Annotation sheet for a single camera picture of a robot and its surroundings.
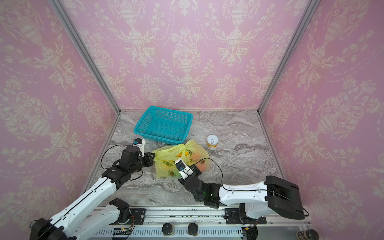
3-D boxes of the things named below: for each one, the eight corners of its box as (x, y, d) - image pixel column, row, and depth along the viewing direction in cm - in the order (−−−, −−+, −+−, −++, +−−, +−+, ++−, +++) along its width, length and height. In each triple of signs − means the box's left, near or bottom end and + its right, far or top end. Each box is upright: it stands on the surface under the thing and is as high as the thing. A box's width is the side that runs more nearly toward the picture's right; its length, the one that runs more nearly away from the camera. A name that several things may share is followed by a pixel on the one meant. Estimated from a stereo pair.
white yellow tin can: (207, 148, 101) (207, 144, 97) (206, 139, 106) (206, 134, 101) (217, 148, 101) (218, 144, 97) (216, 139, 106) (217, 134, 101)
